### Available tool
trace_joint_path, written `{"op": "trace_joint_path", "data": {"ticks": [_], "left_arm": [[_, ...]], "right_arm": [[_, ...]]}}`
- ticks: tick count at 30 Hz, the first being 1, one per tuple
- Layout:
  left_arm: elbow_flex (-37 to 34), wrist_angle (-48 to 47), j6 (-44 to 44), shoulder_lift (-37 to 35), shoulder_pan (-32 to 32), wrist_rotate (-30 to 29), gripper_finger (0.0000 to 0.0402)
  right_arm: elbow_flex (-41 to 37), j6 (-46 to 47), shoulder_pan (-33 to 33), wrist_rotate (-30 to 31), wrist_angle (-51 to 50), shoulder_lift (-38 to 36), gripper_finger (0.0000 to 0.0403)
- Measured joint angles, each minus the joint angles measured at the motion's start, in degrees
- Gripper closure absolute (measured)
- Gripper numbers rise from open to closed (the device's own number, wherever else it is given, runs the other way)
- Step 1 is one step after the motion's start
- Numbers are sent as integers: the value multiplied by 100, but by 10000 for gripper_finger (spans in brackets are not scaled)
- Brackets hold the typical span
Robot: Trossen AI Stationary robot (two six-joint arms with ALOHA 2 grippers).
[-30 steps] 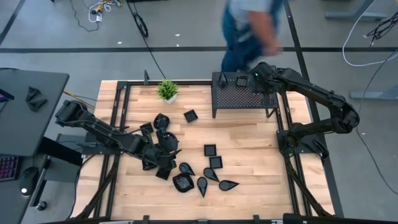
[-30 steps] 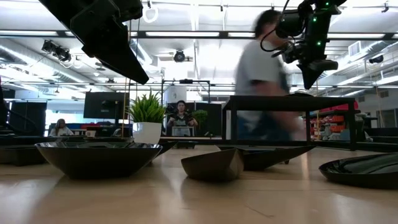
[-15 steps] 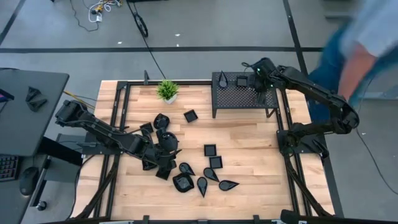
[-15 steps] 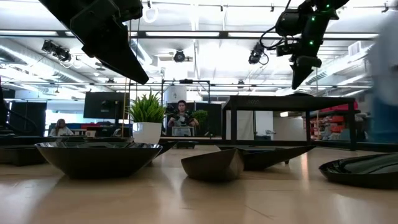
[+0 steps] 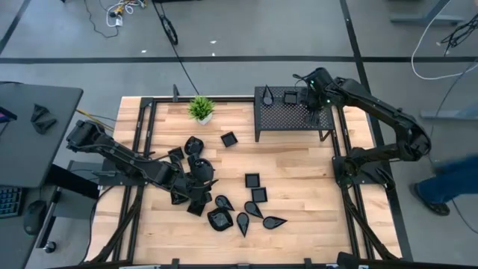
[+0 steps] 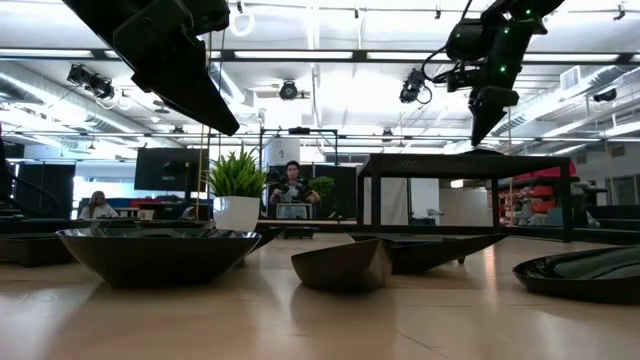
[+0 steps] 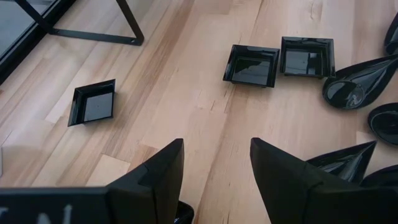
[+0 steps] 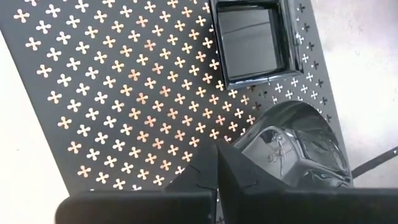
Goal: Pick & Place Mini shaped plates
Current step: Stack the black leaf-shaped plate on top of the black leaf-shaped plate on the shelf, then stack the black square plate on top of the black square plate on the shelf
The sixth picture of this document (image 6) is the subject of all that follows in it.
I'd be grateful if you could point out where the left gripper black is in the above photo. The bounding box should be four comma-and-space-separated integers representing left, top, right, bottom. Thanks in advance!
62, 0, 241, 137

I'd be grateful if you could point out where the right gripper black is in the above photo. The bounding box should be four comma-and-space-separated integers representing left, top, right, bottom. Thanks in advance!
468, 22, 534, 148

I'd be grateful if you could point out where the black teardrop mini plate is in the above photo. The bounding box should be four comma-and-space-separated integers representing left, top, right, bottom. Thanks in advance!
290, 238, 395, 293
349, 232, 510, 276
512, 243, 640, 305

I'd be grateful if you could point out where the black square mini plate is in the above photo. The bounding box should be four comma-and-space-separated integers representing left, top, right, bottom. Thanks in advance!
0, 232, 76, 267
347, 230, 396, 241
282, 226, 320, 240

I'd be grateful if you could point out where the black perforated metal shelf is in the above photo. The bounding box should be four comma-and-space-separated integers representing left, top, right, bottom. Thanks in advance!
356, 152, 581, 244

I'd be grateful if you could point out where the shelving with red bins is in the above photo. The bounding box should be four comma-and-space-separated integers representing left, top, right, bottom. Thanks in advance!
499, 162, 581, 227

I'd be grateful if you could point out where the white panel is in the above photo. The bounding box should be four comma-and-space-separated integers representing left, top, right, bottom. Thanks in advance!
363, 177, 409, 226

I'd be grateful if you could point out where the black computer monitor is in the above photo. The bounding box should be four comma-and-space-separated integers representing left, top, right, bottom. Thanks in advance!
133, 146, 209, 192

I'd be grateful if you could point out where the white cylindrical column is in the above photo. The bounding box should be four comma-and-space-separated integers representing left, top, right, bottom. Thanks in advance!
264, 138, 302, 167

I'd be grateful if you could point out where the black partition panel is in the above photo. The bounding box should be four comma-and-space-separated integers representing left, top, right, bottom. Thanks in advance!
267, 164, 358, 221

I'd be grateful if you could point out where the small green background plant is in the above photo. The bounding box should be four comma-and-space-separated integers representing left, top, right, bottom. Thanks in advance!
308, 175, 336, 201

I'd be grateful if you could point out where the green plant in white pot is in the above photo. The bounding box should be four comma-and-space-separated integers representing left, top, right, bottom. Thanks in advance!
202, 147, 271, 233

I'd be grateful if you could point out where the person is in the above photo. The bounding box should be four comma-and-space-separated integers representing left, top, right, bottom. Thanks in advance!
78, 190, 120, 221
268, 160, 322, 220

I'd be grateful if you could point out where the black cabinet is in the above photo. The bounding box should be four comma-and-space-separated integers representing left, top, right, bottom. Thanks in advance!
14, 162, 76, 220

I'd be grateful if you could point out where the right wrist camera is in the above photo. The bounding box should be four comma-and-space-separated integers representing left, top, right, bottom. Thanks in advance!
446, 68, 476, 94

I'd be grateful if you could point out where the white cable loop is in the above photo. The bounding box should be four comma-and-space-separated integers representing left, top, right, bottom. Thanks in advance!
228, 8, 256, 38

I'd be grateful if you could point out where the silver ventilation duct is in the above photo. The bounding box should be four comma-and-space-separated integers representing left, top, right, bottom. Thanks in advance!
489, 64, 640, 139

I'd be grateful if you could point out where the black ceiling camera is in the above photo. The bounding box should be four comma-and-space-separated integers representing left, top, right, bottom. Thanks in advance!
66, 63, 117, 100
398, 68, 428, 105

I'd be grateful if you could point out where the black overhead camera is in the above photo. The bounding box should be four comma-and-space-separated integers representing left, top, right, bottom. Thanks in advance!
278, 79, 300, 102

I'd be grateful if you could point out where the black background rig frame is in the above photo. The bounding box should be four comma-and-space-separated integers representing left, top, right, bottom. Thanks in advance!
258, 127, 340, 166

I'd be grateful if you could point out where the black overhead frame beam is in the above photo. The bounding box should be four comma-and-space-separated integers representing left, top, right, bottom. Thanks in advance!
0, 47, 640, 64

